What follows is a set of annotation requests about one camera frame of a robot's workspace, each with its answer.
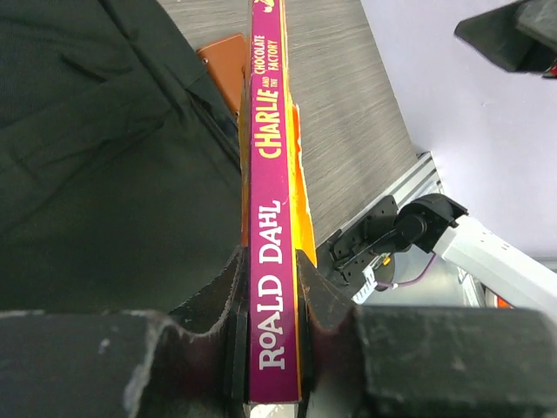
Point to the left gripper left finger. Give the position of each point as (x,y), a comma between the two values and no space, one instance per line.
(135,363)

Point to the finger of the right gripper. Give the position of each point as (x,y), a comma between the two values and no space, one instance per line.
(519,37)

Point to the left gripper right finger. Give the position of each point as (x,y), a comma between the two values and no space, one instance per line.
(389,361)

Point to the orange paperback book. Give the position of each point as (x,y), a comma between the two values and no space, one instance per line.
(276,218)

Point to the black student backpack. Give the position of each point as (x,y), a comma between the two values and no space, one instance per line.
(120,183)

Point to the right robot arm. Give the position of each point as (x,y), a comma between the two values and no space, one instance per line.
(436,224)

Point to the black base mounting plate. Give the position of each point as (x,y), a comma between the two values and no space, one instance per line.
(352,250)

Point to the brown leather wallet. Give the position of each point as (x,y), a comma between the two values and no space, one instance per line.
(225,61)

